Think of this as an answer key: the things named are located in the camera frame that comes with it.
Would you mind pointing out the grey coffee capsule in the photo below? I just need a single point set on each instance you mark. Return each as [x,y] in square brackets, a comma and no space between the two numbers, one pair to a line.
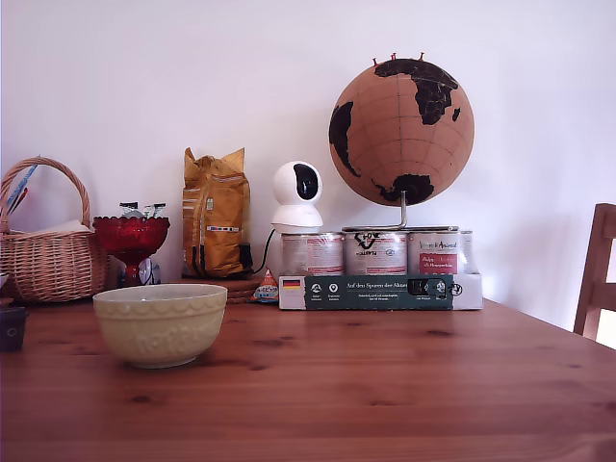
[12,329]

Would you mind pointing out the yellow coffee bag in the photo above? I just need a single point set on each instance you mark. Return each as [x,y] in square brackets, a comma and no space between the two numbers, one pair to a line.
[216,216]

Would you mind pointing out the red glass footed bowl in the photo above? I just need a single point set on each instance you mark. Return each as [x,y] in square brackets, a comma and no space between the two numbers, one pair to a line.
[130,236]

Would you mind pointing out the pale green ceramic bowl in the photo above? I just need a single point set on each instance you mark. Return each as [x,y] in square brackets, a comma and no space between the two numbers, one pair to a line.
[159,332]

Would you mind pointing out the food can white red label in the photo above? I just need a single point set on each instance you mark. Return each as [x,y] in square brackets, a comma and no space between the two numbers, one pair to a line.
[313,255]

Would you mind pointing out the food can black logo label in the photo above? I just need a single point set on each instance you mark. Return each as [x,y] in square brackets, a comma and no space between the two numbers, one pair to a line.
[375,255]

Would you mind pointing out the orange triangular snack packet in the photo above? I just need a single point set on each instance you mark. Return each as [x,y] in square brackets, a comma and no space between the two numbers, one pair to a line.
[266,290]

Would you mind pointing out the round woven trivet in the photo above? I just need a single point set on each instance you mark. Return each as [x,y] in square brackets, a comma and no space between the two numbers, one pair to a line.
[240,290]

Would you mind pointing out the green white cardboard tray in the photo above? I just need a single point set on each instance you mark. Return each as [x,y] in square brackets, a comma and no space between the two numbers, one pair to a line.
[375,292]

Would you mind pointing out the metal globe stand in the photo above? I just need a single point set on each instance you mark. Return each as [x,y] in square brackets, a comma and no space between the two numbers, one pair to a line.
[404,212]

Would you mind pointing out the food can red panel label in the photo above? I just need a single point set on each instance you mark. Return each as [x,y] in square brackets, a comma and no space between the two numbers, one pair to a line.
[433,255]

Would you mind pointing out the cork globe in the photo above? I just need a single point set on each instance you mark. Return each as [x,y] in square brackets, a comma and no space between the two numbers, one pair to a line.
[399,139]

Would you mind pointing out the food can plain label edge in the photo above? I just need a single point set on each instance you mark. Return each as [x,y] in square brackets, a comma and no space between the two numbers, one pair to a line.
[469,252]

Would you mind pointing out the blue white striped stick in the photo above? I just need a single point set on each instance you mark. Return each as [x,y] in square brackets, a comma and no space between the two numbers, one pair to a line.
[28,175]

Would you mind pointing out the red pen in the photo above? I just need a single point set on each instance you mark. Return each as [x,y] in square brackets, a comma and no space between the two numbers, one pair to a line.
[19,198]

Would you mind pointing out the wooden chair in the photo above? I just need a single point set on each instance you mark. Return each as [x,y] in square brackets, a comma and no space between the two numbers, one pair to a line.
[601,250]

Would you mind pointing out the white dish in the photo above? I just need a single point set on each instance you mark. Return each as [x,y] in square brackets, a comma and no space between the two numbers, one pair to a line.
[3,280]

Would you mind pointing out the white security camera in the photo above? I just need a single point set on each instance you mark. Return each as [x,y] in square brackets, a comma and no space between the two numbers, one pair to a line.
[296,212]

